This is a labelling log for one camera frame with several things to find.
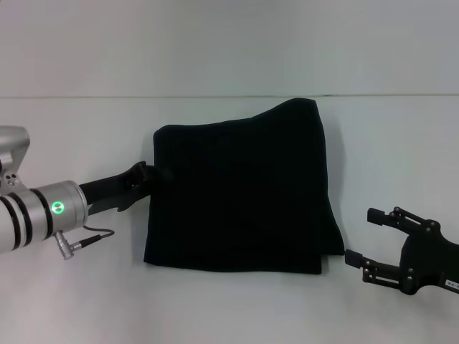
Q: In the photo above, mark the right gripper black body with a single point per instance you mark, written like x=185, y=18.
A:
x=426, y=258

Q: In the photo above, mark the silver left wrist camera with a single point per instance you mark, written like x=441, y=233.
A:
x=12, y=154

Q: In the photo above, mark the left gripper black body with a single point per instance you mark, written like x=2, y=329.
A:
x=111, y=191

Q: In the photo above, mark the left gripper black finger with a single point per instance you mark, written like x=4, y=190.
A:
x=161, y=172

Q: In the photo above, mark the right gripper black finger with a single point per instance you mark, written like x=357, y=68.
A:
x=380, y=272
x=398, y=218

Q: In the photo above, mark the black shirt with FREE print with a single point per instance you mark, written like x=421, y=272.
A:
x=244, y=186

